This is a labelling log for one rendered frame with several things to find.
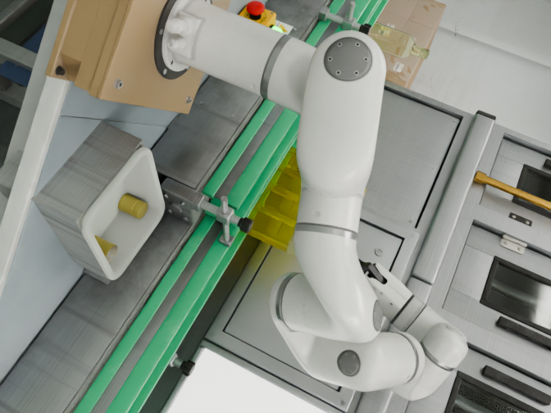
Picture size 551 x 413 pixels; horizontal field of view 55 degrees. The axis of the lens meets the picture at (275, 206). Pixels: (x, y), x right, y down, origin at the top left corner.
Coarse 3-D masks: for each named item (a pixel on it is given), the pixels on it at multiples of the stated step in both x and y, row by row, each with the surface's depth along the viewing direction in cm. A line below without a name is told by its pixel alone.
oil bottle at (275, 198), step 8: (272, 184) 119; (264, 192) 117; (272, 192) 117; (280, 192) 118; (288, 192) 118; (264, 200) 116; (272, 200) 116; (280, 200) 116; (288, 200) 117; (296, 200) 117; (272, 208) 116; (280, 208) 115; (288, 208) 115; (296, 208) 116; (288, 216) 115; (296, 216) 115
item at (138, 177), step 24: (144, 168) 90; (120, 192) 98; (144, 192) 98; (96, 216) 94; (120, 216) 101; (144, 216) 102; (96, 240) 82; (120, 240) 99; (144, 240) 100; (120, 264) 97
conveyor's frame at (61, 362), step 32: (288, 0) 130; (320, 0) 131; (288, 32) 125; (224, 96) 114; (256, 96) 114; (192, 128) 109; (224, 128) 110; (160, 160) 105; (192, 160) 105; (160, 224) 108; (160, 256) 105; (96, 288) 101; (128, 288) 101; (64, 320) 97; (96, 320) 98; (128, 320) 99; (32, 352) 94; (64, 352) 94; (96, 352) 95; (32, 384) 92; (64, 384) 92
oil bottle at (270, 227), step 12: (252, 216) 114; (264, 216) 114; (276, 216) 115; (252, 228) 114; (264, 228) 113; (276, 228) 113; (288, 228) 113; (264, 240) 116; (276, 240) 113; (288, 240) 112; (288, 252) 116
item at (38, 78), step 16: (64, 0) 78; (48, 32) 79; (48, 48) 80; (32, 80) 81; (32, 96) 81; (32, 112) 81; (16, 128) 82; (16, 144) 83; (0, 192) 84; (0, 208) 85; (0, 224) 85
